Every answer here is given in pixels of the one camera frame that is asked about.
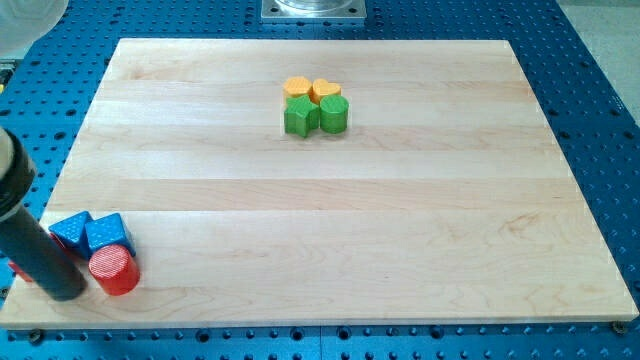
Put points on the red star block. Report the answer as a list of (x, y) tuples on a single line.
[(23, 275)]

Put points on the green star block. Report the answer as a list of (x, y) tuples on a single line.
[(301, 116)]

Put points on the light wooden board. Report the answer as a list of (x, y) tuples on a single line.
[(446, 200)]

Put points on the green cylinder block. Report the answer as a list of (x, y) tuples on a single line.
[(334, 114)]

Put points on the yellow heart block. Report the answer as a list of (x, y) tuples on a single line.
[(322, 88)]

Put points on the yellow hexagon block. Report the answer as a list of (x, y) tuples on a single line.
[(295, 87)]

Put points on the blue cube block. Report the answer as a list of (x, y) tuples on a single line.
[(109, 230)]

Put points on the red cylinder block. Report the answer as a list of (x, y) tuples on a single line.
[(114, 269)]

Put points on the blue triangle block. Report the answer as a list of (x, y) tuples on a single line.
[(71, 234)]

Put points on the blue perforated metal table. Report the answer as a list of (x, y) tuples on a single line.
[(49, 93)]

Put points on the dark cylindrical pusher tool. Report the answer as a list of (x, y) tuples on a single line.
[(23, 239)]

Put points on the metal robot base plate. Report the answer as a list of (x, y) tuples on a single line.
[(299, 10)]

